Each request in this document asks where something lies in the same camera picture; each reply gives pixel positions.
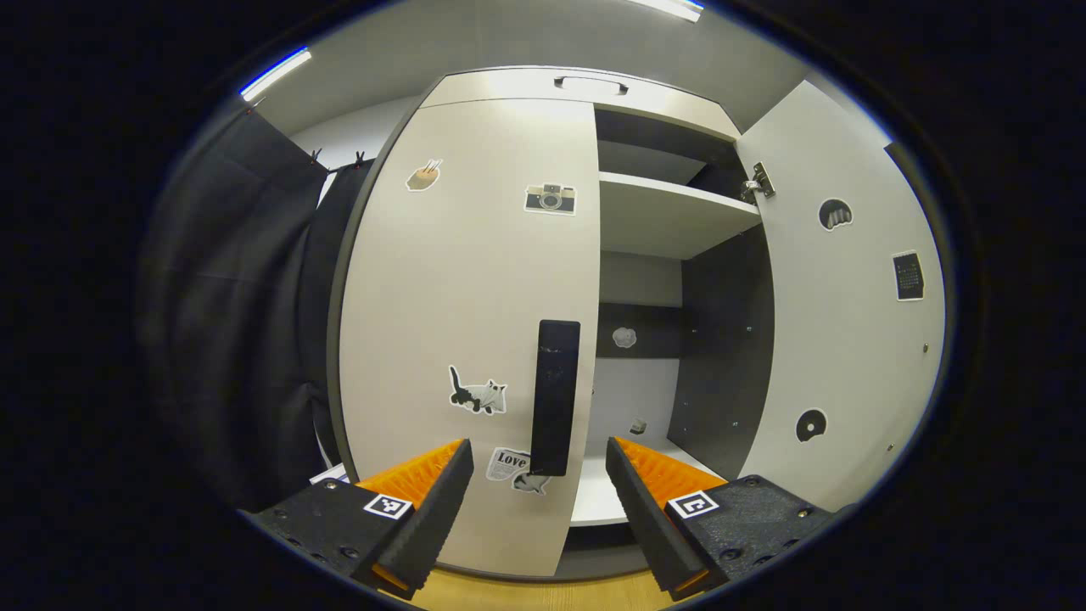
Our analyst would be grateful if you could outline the ceiling light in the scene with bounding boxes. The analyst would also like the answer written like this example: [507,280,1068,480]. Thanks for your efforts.
[628,0,705,24]
[239,47,313,101]

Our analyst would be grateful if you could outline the black backdrop cloth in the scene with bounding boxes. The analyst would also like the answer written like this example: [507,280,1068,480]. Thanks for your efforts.
[136,106,374,514]

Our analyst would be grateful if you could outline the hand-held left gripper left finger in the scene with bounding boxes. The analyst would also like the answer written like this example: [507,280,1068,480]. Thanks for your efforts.
[246,439,476,599]

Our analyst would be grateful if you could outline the beige double-door shoe cabinet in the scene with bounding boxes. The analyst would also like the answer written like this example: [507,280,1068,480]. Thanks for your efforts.
[327,66,775,582]

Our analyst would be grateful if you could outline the camera sticker shoe cabinet door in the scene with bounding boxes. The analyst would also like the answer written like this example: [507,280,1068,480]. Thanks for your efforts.
[338,98,603,578]

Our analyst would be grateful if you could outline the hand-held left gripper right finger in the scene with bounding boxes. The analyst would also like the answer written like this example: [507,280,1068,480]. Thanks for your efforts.
[605,437,858,601]

